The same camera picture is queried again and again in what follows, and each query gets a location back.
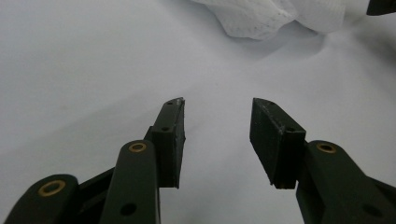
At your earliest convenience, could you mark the white table cover sheet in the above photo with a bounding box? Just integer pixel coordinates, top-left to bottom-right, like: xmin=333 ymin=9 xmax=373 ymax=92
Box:
xmin=0 ymin=0 xmax=396 ymax=224

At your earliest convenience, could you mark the white mesh laundry bag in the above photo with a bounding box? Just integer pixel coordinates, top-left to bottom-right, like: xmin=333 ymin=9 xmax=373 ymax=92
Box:
xmin=191 ymin=0 xmax=368 ymax=41

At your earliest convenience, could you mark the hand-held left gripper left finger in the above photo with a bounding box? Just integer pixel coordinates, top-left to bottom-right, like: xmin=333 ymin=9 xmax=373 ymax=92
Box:
xmin=144 ymin=97 xmax=187 ymax=189

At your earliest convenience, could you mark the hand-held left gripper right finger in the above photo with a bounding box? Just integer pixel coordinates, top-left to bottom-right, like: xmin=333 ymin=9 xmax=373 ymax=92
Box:
xmin=249 ymin=97 xmax=307 ymax=190

